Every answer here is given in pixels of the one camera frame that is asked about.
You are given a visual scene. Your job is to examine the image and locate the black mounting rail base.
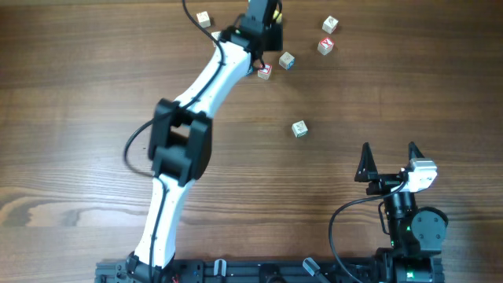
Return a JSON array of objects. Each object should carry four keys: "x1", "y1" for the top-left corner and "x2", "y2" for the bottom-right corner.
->
[{"x1": 94, "y1": 257, "x2": 446, "y2": 283}]

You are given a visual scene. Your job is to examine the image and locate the wooden block yellow back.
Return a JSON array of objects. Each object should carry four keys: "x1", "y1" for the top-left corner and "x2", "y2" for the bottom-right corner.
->
[{"x1": 274, "y1": 10, "x2": 282, "y2": 24}]

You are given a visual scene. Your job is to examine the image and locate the wooden block green side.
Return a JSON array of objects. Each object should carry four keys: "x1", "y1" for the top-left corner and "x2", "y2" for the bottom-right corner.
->
[{"x1": 292, "y1": 120, "x2": 308, "y2": 138}]

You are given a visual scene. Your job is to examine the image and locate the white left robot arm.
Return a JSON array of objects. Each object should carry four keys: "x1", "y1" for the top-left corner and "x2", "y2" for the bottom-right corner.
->
[{"x1": 126, "y1": 0, "x2": 283, "y2": 282}]

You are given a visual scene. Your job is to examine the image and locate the wooden block green J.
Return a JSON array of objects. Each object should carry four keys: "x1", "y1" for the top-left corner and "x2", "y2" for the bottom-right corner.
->
[{"x1": 211, "y1": 31, "x2": 221, "y2": 48}]

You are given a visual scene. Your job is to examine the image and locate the wooden block red X top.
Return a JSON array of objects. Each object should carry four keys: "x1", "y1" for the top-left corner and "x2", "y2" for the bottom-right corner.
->
[{"x1": 318, "y1": 37, "x2": 334, "y2": 55}]

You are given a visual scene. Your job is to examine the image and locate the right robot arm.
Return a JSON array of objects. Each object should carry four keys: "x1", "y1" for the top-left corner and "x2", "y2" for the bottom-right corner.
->
[{"x1": 354, "y1": 142, "x2": 449, "y2": 283}]

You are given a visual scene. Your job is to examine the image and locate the wooden block far left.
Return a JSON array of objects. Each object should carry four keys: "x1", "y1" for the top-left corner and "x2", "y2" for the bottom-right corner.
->
[{"x1": 196, "y1": 11, "x2": 211, "y2": 28}]

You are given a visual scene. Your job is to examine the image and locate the wooden block red 9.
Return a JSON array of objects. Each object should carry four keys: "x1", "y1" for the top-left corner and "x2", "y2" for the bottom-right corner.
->
[{"x1": 322, "y1": 16, "x2": 339, "y2": 34}]

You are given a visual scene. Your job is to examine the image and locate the wooden block blue D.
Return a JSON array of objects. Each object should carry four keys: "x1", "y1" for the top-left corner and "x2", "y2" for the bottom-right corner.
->
[{"x1": 279, "y1": 52, "x2": 295, "y2": 70}]

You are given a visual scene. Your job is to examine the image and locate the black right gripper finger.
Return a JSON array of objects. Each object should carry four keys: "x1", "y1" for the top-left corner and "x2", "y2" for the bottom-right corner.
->
[
  {"x1": 354, "y1": 142, "x2": 379, "y2": 182},
  {"x1": 408, "y1": 141, "x2": 424, "y2": 160}
]

